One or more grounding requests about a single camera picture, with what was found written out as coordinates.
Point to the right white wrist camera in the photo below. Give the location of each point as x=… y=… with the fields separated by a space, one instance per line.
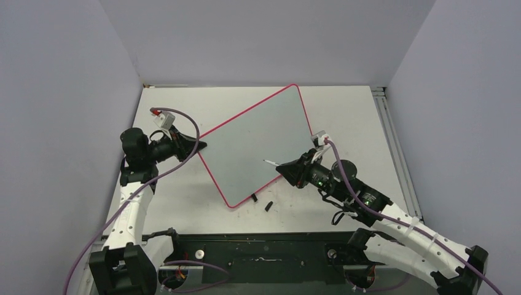
x=319 y=139

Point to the aluminium rail right side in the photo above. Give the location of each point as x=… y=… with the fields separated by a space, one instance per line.
x=402 y=170

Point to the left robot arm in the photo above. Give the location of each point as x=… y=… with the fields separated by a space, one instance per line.
x=124 y=265

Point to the pink-framed whiteboard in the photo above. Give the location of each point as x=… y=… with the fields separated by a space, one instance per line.
x=277 y=128

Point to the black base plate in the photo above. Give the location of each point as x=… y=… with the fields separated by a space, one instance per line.
x=261 y=258

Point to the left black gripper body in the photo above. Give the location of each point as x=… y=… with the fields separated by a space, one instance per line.
x=166 y=147

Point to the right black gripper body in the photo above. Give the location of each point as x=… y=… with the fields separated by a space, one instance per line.
x=319 y=176

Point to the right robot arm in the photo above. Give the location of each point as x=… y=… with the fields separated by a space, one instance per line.
x=390 y=236

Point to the black whiteboard marker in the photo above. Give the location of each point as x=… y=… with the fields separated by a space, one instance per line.
x=272 y=163

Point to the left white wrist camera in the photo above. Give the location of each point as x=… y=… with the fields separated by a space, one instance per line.
x=163 y=119

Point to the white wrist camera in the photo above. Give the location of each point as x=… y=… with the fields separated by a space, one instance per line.
x=319 y=139
x=163 y=119

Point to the black marker cap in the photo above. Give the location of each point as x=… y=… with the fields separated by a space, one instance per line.
x=268 y=206

